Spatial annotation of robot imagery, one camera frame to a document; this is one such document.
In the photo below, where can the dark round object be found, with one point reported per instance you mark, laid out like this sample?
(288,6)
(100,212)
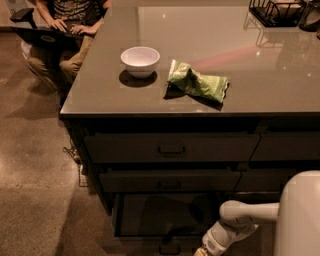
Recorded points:
(310,20)

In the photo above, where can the green crumpled chip bag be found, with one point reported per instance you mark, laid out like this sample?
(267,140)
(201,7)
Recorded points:
(193,83)

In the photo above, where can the dark cabinet counter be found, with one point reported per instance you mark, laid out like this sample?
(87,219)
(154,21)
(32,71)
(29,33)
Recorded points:
(194,99)

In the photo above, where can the white ceramic bowl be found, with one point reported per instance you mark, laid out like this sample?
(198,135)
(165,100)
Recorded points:
(140,61)

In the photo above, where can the dark top left drawer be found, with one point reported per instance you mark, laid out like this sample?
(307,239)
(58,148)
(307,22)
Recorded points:
(171,147)

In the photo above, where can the dark top right drawer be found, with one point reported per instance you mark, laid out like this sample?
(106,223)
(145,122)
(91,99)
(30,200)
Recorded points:
(287,146)

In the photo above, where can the dark drawer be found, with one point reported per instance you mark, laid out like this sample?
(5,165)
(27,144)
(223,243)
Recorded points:
(264,180)
(168,180)
(171,147)
(287,146)
(254,197)

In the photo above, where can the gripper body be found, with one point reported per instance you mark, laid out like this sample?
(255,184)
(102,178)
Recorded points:
(212,242)

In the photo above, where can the seated person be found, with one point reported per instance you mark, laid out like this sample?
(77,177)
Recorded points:
(77,17)

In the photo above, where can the dark bottom right drawer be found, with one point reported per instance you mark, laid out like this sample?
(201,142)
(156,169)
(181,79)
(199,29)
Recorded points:
(254,197)

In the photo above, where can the dark middle left drawer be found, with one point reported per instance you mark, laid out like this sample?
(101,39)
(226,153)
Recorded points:
(168,180)

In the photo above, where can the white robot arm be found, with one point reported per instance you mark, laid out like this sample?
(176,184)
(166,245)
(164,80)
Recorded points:
(296,215)

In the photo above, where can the black laptop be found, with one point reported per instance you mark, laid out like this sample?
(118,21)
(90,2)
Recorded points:
(44,37)

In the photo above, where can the dark middle right drawer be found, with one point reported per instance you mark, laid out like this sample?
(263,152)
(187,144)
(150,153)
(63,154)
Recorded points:
(264,180)

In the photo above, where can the black wire rack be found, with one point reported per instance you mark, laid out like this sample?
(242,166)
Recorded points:
(278,13)

